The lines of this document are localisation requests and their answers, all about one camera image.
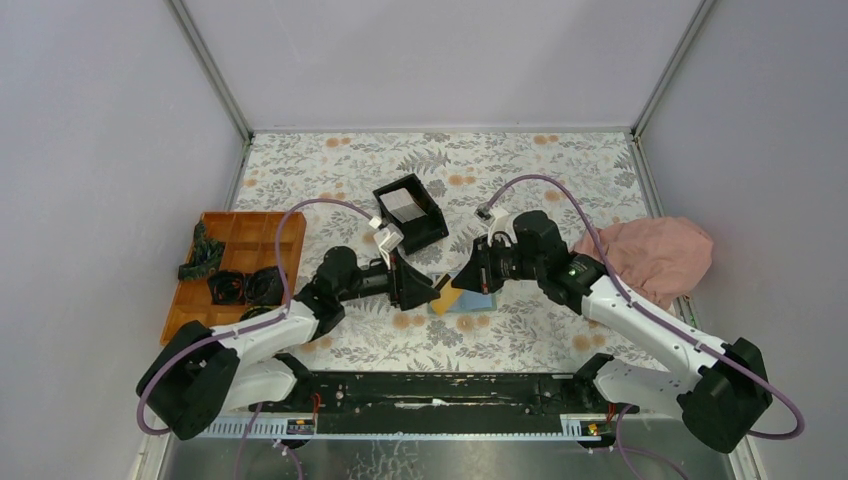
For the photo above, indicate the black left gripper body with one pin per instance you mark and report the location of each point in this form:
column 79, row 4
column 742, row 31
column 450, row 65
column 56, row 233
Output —
column 378, row 280

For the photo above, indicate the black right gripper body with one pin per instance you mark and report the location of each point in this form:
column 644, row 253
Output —
column 508, row 262

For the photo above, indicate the gold credit card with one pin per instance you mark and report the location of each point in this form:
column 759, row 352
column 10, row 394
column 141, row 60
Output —
column 449, row 295

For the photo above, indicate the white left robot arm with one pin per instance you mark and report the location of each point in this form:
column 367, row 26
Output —
column 203, row 372

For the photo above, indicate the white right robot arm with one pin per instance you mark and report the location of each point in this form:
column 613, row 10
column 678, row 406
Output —
column 713, row 387

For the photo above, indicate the black card box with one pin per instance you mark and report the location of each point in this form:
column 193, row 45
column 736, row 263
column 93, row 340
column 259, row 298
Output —
column 422, row 232

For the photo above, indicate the stack of white cards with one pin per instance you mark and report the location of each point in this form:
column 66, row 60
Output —
column 402, row 205

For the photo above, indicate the pink cloth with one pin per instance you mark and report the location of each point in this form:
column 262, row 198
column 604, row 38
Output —
column 662, row 259

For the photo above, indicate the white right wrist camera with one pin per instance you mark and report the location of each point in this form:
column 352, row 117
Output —
column 496, row 220

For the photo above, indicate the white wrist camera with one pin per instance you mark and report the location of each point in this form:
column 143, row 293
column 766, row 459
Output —
column 496, row 220
column 386, row 235

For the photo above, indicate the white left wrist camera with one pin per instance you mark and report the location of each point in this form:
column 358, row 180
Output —
column 386, row 235

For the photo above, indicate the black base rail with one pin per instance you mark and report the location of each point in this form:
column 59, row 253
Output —
column 453, row 404

